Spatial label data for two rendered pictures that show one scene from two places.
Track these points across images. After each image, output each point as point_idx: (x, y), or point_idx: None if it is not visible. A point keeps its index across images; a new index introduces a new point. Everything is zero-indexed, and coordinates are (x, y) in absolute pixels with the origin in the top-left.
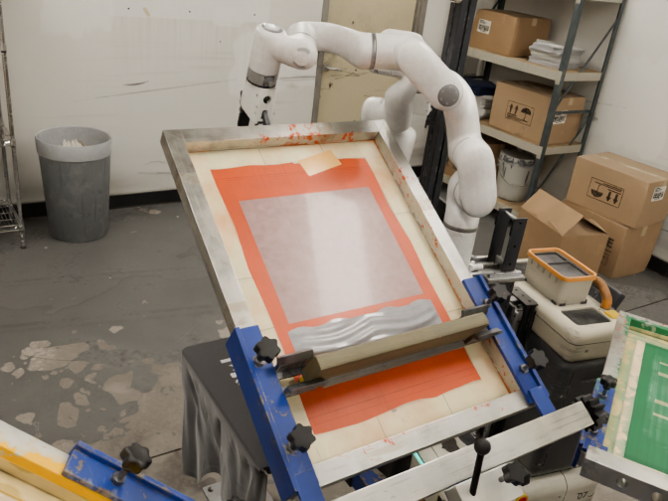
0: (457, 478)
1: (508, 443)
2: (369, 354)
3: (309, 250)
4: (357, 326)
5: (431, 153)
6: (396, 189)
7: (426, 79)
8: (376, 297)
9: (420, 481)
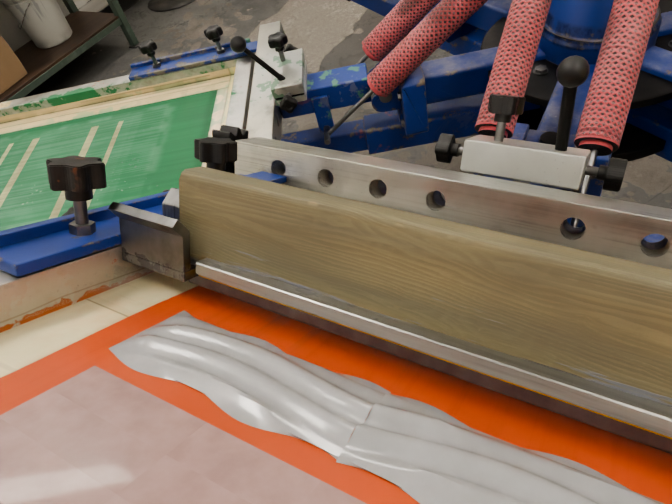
0: (538, 186)
1: (406, 167)
2: (608, 256)
3: None
4: (412, 446)
5: None
6: None
7: None
8: (227, 458)
9: (614, 203)
